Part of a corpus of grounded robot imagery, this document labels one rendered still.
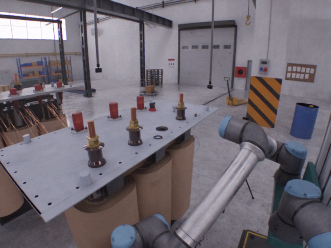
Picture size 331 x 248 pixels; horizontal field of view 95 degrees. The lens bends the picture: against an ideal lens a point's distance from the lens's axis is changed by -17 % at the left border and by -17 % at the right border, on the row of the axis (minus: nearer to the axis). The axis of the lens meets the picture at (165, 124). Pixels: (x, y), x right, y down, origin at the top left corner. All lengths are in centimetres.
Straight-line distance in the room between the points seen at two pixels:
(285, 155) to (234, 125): 61
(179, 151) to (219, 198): 98
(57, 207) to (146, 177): 74
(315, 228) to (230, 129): 50
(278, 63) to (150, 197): 515
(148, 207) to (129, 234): 78
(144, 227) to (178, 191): 116
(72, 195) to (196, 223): 45
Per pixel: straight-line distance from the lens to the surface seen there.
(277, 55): 583
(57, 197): 74
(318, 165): 130
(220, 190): 69
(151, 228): 74
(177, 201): 194
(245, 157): 74
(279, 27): 592
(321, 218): 87
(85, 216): 109
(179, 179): 176
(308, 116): 554
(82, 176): 73
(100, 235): 119
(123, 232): 72
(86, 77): 1086
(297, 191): 91
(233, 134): 84
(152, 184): 134
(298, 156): 134
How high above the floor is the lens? 180
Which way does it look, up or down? 19 degrees down
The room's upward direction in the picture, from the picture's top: straight up
